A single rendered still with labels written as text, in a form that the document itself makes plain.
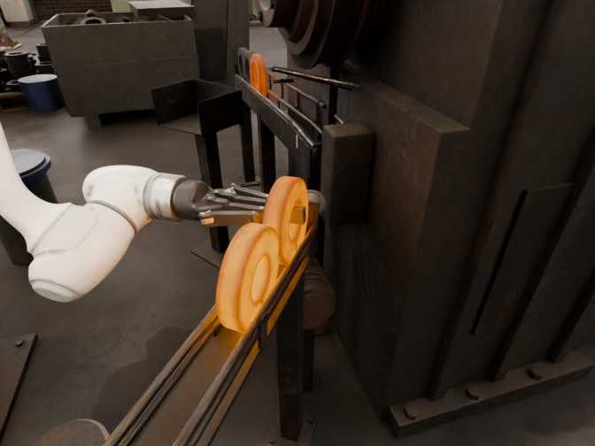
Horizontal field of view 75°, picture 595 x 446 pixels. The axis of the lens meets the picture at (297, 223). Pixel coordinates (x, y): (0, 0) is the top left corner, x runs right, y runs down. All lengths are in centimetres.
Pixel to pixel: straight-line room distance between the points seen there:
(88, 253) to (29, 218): 11
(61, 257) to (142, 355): 82
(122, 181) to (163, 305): 90
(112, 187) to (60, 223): 12
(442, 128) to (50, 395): 133
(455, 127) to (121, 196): 59
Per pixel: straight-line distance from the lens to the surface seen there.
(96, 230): 73
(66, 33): 341
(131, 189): 77
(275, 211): 61
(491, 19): 70
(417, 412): 121
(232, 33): 395
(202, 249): 184
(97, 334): 161
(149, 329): 155
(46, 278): 72
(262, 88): 171
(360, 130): 87
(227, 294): 51
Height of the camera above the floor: 110
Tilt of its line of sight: 34 degrees down
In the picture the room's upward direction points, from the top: straight up
